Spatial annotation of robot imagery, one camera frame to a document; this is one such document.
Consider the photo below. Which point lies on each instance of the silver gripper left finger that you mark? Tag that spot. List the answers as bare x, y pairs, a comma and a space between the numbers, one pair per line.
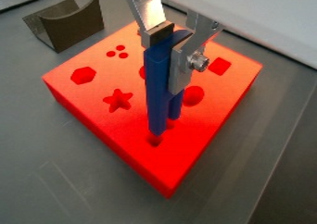
155, 28

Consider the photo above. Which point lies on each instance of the blue square-circle peg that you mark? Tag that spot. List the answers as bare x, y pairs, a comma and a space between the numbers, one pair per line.
163, 104

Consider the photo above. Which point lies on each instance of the black curved holder stand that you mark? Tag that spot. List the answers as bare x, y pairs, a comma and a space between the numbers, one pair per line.
64, 24

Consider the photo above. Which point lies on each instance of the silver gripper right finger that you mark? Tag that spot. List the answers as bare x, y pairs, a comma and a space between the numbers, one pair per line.
187, 56

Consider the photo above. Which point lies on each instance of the red shape-sorter block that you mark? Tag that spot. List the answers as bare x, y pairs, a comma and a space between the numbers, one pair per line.
99, 86

